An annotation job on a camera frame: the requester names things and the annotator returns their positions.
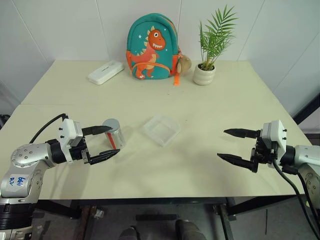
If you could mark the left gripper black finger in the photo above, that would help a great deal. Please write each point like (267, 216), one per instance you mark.
(96, 130)
(103, 155)

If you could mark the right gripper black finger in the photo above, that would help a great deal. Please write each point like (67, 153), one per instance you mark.
(237, 160)
(241, 133)

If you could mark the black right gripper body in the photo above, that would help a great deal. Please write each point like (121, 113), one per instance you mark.
(263, 153)

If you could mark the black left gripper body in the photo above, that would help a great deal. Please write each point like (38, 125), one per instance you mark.
(79, 151)

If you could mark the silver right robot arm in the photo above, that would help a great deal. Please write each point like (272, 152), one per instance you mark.
(306, 156)

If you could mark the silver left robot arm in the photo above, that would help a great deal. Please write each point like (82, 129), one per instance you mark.
(26, 155)

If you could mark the red stick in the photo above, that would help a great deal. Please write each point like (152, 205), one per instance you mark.
(111, 141)

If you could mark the clear square plastic container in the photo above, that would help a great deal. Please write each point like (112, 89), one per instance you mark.
(162, 130)

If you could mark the white rectangular box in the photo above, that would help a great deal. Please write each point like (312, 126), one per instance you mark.
(105, 72)

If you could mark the black diagonal metal beam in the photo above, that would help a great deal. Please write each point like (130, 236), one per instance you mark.
(306, 110)

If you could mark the white ribbed plant pot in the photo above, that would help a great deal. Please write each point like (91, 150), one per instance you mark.
(203, 76)

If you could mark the dark rounded shape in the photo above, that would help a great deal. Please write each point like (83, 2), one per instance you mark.
(128, 233)
(190, 230)

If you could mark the brown plush pendant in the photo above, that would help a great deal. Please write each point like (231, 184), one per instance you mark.
(184, 65)

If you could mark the green palm plant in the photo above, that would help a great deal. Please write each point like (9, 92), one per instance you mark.
(212, 37)

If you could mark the teal dinosaur backpack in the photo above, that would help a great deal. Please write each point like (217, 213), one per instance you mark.
(150, 45)

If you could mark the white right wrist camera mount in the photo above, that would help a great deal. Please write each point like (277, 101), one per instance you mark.
(276, 135)

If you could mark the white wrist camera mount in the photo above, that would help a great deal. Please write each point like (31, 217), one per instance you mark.
(276, 135)
(68, 131)

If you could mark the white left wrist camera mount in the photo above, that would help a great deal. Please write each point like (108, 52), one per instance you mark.
(68, 131)

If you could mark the black metal table frame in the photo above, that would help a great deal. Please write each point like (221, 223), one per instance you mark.
(150, 200)

